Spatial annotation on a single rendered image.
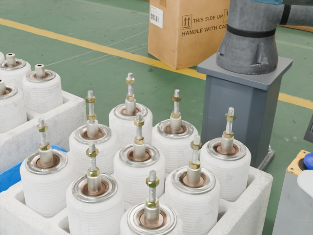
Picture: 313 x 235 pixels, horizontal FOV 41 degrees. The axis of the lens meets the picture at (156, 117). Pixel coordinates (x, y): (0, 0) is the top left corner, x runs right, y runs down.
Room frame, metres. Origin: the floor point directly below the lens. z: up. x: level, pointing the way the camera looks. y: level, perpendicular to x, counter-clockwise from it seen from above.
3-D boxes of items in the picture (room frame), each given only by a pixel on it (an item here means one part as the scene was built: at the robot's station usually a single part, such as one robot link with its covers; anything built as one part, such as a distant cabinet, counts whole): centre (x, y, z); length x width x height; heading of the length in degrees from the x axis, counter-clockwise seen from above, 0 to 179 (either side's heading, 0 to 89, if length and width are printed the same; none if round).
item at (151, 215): (0.47, 0.00, 0.26); 0.02 x 0.02 x 0.03
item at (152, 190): (0.47, 0.00, 0.30); 0.01 x 0.01 x 0.08
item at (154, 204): (0.47, 0.00, 0.29); 0.02 x 0.02 x 0.01; 30
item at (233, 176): (0.66, -0.13, 0.16); 0.10 x 0.10 x 0.18
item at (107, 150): (0.70, 0.13, 0.16); 0.10 x 0.10 x 0.18
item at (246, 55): (0.98, -0.22, 0.35); 0.15 x 0.15 x 0.10
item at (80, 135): (0.70, 0.13, 0.25); 0.08 x 0.08 x 0.01
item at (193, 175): (0.56, -0.07, 0.26); 0.02 x 0.02 x 0.03
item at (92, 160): (0.53, 0.10, 0.30); 0.01 x 0.01 x 0.08
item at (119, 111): (0.79, 0.06, 0.25); 0.08 x 0.08 x 0.01
